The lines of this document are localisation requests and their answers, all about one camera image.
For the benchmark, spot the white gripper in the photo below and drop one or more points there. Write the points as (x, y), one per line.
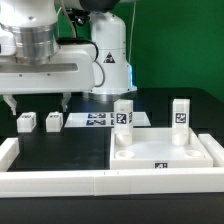
(34, 61)

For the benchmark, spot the white square table top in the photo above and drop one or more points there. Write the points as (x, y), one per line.
(152, 148)

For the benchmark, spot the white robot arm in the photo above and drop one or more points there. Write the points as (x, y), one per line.
(104, 30)

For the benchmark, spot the white sheet with tags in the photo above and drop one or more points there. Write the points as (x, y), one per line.
(102, 119)

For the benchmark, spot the white U-shaped fence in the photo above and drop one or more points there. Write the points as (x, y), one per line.
(59, 167)

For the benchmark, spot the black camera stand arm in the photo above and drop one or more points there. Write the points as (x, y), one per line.
(77, 18)

